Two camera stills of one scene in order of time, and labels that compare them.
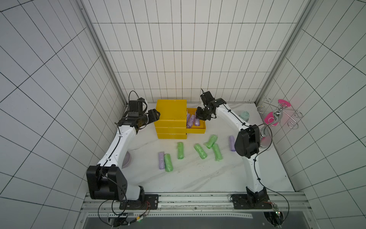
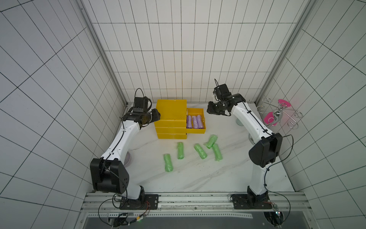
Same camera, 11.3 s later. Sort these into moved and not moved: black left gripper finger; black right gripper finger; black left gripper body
Moved: black right gripper finger
Not moved: black left gripper finger; black left gripper body
